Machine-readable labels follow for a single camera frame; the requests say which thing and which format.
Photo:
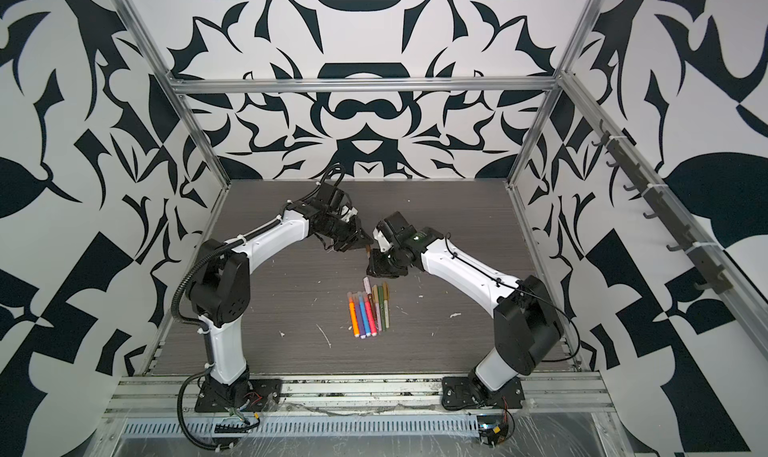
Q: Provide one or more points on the circuit board with green light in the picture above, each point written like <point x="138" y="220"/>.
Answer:
<point x="493" y="434"/>

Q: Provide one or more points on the aluminium frame crossbar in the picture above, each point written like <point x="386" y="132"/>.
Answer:
<point x="222" y="86"/>

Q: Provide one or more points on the grey hook rack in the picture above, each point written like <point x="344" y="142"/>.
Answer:
<point x="667" y="208"/>

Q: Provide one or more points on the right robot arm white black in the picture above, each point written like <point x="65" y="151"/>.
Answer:
<point x="527" y="324"/>

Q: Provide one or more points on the orange marker pen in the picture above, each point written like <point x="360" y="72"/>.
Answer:
<point x="353" y="315"/>

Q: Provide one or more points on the blue marker pen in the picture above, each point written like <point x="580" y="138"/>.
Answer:
<point x="364" y="316"/>

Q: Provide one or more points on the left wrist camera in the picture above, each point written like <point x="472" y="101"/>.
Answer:
<point x="346" y="211"/>

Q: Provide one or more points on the white slotted cable duct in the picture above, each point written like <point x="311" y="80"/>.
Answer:
<point x="340" y="426"/>

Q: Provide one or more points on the olive tan marker pen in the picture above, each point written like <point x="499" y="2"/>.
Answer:
<point x="377" y="308"/>

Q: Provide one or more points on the pink red marker pen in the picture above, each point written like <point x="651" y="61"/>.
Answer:
<point x="365" y="296"/>

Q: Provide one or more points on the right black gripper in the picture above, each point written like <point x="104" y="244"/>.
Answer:
<point x="377" y="267"/>

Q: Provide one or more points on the green marker pen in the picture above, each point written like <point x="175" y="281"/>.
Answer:
<point x="385" y="305"/>

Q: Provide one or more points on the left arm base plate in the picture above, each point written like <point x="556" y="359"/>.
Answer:
<point x="240" y="395"/>

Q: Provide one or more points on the light pink marker pen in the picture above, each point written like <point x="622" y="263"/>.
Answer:
<point x="367" y="285"/>

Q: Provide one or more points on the aluminium front rail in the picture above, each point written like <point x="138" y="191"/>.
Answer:
<point x="366" y="395"/>

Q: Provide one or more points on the purple marker pen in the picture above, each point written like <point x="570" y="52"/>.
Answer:
<point x="359" y="316"/>

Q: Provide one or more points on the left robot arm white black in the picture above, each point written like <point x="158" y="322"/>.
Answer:
<point x="216" y="291"/>

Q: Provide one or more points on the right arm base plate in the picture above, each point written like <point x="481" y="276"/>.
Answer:
<point x="464" y="393"/>

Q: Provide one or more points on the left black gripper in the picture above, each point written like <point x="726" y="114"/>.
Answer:
<point x="361" y="239"/>

